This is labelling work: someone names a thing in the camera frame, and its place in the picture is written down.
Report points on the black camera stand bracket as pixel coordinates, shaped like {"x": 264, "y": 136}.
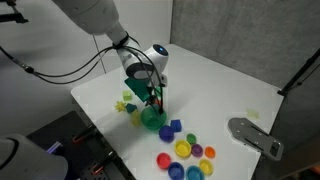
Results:
{"x": 11, "y": 15}

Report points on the lime green cube block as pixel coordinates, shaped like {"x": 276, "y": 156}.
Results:
{"x": 127, "y": 95}

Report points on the black tripod pole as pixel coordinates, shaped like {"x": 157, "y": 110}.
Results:
{"x": 300, "y": 73}

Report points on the green plastic bowl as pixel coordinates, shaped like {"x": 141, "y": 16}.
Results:
{"x": 152, "y": 120}

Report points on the purple cup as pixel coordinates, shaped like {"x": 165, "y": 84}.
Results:
{"x": 197, "y": 150}

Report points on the large blue cube block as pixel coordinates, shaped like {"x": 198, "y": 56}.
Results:
{"x": 176, "y": 125}

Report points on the blue toy block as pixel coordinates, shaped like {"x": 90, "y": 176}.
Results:
{"x": 166, "y": 132}

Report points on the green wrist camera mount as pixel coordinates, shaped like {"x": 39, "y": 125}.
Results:
{"x": 140, "y": 87}

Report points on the blue cup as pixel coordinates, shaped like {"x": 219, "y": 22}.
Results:
{"x": 176, "y": 170}

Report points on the yellow bear toy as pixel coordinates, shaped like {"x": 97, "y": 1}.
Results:
{"x": 135, "y": 117}

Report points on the yellow star toy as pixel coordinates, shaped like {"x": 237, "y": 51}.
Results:
{"x": 120, "y": 106}

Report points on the red and black clamp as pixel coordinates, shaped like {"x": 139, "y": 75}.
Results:
{"x": 104, "y": 162}
{"x": 83, "y": 134}

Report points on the orange cup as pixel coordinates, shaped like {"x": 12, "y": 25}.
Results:
{"x": 210, "y": 152}

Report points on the red cup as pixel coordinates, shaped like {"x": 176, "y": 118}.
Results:
{"x": 163, "y": 160}

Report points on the teal toy block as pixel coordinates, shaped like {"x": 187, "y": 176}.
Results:
{"x": 130, "y": 108}

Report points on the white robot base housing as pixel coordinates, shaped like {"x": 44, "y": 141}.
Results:
{"x": 26, "y": 160}

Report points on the teal cup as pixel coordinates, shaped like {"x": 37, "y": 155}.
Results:
{"x": 194, "y": 173}

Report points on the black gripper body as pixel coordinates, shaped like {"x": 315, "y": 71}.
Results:
{"x": 156, "y": 87}

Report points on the large yellow cup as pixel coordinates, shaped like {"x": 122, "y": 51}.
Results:
{"x": 182, "y": 148}

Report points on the pale yellow sticky note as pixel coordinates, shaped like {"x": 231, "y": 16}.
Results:
{"x": 252, "y": 113}

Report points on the small green cup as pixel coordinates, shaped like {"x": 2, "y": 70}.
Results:
{"x": 191, "y": 138}

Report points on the grey metal mounting plate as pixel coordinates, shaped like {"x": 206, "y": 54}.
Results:
{"x": 255, "y": 137}

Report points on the black base platform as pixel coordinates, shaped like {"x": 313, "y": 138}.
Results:
{"x": 80, "y": 150}

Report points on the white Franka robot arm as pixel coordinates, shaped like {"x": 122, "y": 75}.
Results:
{"x": 100, "y": 20}

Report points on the small yellow cup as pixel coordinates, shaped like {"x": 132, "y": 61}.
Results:
{"x": 206, "y": 166}

